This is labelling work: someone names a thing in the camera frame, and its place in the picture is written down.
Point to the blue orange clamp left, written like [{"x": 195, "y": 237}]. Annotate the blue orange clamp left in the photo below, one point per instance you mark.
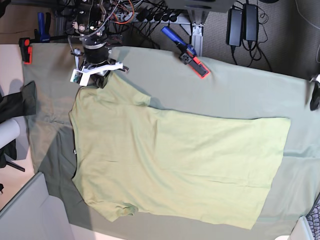
[{"x": 41, "y": 35}]

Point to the black power adapter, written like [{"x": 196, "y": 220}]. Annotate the black power adapter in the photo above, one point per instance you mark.
[
  {"x": 250, "y": 22},
  {"x": 234, "y": 27}
]

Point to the grey bin left bottom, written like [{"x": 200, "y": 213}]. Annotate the grey bin left bottom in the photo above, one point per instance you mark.
[{"x": 33, "y": 214}]

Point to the aluminium table leg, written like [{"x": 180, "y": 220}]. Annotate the aluminium table leg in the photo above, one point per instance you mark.
[{"x": 197, "y": 19}]

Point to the white black gripper body right side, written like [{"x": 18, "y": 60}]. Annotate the white black gripper body right side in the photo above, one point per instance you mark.
[{"x": 100, "y": 68}]

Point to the dark green cloth piece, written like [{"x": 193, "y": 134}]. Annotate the dark green cloth piece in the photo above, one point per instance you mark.
[{"x": 19, "y": 104}]

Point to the blue orange clamp centre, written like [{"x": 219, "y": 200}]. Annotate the blue orange clamp centre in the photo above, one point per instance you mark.
[{"x": 188, "y": 54}]

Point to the light green T-shirt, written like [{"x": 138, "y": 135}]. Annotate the light green T-shirt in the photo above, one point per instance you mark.
[{"x": 132, "y": 158}]

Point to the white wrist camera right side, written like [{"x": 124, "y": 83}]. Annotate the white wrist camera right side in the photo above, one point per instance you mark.
[{"x": 80, "y": 77}]

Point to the blue orange clamp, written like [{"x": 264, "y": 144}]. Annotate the blue orange clamp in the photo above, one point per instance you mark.
[
  {"x": 41, "y": 35},
  {"x": 188, "y": 54}
]

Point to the white cylindrical post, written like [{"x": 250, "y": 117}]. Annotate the white cylindrical post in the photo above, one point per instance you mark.
[{"x": 9, "y": 131}]

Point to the grey power strip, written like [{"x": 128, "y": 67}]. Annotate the grey power strip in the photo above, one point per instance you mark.
[{"x": 162, "y": 18}]

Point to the grey patterned bin right bottom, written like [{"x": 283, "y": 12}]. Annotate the grey patterned bin right bottom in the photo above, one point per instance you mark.
[{"x": 308, "y": 227}]

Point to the black power adapter left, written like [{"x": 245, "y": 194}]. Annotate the black power adapter left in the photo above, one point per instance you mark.
[{"x": 234, "y": 27}]

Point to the grey-green table cloth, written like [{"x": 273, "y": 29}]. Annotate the grey-green table cloth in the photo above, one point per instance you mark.
[{"x": 230, "y": 91}]

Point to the black power adapter right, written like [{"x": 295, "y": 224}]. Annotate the black power adapter right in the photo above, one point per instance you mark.
[{"x": 250, "y": 22}]

